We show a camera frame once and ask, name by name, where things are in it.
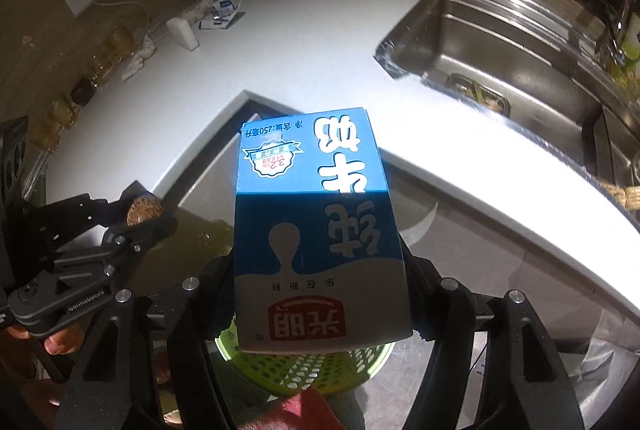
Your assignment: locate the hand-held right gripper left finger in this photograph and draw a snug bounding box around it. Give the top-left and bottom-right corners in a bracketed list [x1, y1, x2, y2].
[55, 255, 238, 430]

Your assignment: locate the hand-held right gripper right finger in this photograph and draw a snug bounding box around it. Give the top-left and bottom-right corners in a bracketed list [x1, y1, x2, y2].
[400, 245, 586, 430]

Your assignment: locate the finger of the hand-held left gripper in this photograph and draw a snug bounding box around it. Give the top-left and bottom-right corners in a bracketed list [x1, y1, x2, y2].
[102, 210, 178, 256]
[27, 181, 146, 236]

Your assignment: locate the round brown cookie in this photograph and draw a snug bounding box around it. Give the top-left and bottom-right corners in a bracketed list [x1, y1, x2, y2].
[126, 192, 163, 227]

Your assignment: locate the green mesh basket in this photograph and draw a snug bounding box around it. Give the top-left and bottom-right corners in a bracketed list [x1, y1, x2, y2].
[215, 317, 396, 398]

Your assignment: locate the red snack packet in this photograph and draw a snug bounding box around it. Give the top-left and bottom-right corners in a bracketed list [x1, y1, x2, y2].
[267, 385, 348, 430]

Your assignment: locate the blue white milk carton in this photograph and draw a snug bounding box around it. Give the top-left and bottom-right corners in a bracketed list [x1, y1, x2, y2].
[234, 107, 415, 353]

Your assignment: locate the person's left hand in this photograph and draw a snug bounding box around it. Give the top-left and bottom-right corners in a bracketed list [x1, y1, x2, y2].
[5, 322, 87, 356]

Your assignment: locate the amber glass cup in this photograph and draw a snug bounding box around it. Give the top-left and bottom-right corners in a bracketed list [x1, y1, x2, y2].
[31, 112, 66, 153]
[107, 26, 137, 61]
[50, 94, 82, 127]
[89, 51, 118, 87]

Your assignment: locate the dark round jar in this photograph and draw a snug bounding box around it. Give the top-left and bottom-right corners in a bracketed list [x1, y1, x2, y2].
[70, 82, 96, 107]

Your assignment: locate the white sponge block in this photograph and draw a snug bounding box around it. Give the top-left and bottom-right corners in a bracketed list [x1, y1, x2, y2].
[166, 16, 200, 51]

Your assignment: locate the straw scrub brush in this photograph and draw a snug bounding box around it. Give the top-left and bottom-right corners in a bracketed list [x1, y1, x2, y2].
[600, 180, 640, 211]

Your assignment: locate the torn blue white carton piece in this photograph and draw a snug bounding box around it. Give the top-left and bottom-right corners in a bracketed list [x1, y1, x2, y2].
[198, 12, 247, 31]
[209, 0, 243, 18]

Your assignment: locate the sink drain strainer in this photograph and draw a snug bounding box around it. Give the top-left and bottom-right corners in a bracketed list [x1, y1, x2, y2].
[445, 72, 512, 118]

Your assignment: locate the stainless steel sink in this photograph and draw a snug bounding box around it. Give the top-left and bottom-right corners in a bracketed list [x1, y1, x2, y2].
[375, 0, 640, 191]

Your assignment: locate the steel faucet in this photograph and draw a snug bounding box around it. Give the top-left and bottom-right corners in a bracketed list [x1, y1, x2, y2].
[597, 0, 638, 66]

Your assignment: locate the white power cable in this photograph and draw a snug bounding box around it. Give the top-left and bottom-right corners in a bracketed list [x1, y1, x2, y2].
[90, 0, 201, 42]

